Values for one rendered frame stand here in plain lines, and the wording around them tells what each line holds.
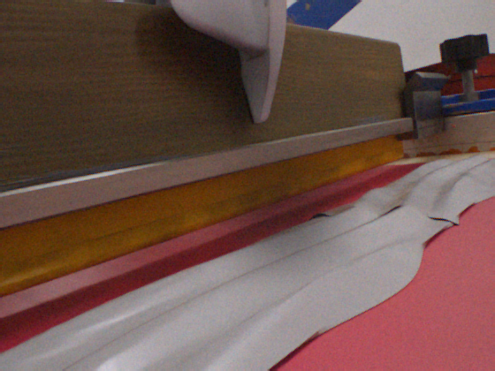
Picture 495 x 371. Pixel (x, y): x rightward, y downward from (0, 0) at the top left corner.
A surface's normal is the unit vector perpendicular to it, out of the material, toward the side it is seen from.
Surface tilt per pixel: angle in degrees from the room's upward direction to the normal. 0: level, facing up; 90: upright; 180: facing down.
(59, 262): 90
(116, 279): 0
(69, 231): 90
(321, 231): 34
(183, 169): 90
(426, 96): 90
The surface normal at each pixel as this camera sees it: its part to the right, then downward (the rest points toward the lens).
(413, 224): 0.29, -0.84
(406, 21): -0.65, 0.19
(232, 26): 0.71, -0.18
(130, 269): -0.15, -0.98
